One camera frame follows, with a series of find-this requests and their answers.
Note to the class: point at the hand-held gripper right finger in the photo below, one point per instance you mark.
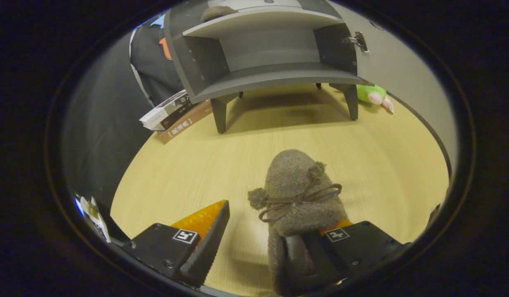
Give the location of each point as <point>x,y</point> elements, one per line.
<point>361,243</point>

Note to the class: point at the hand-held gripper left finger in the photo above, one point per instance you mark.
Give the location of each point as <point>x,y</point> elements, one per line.
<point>211,247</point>

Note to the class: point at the grey shoe cabinet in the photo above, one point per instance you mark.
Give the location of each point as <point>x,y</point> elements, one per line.
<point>271,74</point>

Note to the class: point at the pale cluttered items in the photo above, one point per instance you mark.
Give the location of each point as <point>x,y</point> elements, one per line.
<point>93,214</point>

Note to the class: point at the brown book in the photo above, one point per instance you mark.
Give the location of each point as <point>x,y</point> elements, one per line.
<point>184,126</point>

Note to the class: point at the green and pink plush toy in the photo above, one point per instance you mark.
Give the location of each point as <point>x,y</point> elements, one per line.
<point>370,94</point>

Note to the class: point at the black backdrop cloth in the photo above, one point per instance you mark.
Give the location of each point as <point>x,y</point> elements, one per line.
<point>97,123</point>

